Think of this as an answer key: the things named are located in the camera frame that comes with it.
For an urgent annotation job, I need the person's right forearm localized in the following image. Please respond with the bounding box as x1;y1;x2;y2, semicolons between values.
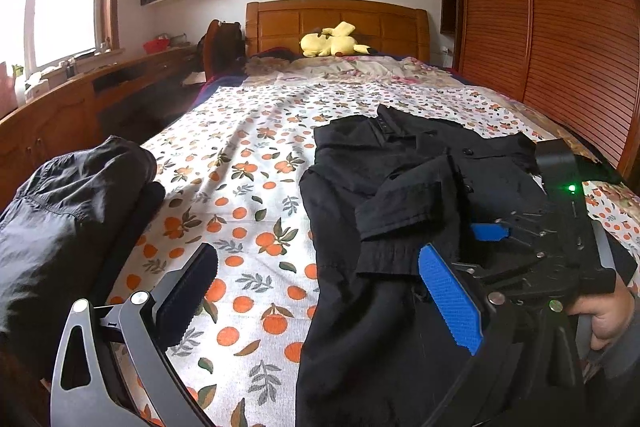
582;343;640;427

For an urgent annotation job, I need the wooden bed with floral sheet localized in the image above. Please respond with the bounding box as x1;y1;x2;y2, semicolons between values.
105;82;640;427

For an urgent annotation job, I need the yellow plush toy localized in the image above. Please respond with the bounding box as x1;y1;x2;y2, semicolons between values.
300;21;373;58

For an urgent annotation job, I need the person's right hand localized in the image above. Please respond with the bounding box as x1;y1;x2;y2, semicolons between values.
567;279;640;353

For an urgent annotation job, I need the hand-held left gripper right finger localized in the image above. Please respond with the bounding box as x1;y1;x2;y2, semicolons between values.
417;243;588;427

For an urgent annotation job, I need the wooden desk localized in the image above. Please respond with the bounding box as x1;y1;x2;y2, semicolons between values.
0;44;201;208

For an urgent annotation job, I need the chair with dark backpack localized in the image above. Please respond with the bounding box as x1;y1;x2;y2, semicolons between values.
202;19;246;78

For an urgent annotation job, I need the dark grey folded garment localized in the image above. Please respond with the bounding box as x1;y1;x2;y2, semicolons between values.
0;136;167;388

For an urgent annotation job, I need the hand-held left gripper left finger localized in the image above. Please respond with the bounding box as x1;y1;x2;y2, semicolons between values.
50;242;219;427

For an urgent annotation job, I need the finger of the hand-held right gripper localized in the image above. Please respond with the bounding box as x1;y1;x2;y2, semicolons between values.
451;256;543;292
469;207;561;254

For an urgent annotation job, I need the pink floral blanket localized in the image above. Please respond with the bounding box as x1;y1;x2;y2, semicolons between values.
245;56;481;94

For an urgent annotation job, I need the black shirt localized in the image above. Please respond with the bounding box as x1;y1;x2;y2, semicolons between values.
295;103;556;427

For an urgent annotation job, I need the wooden slatted wardrobe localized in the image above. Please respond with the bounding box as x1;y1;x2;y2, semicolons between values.
440;0;640;182

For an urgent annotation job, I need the wooden headboard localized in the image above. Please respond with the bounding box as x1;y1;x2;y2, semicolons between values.
245;0;431;62

